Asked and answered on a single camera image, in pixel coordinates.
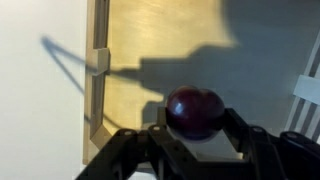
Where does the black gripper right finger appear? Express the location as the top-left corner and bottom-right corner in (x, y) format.
(221, 107), (320, 180)

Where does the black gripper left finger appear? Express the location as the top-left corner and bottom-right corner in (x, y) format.
(76, 106), (201, 180)

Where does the dark red plum plush toy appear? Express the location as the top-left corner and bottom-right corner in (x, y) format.
(165, 85), (226, 141)

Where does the square wooden tray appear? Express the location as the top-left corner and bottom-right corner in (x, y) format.
(82, 0), (320, 167)

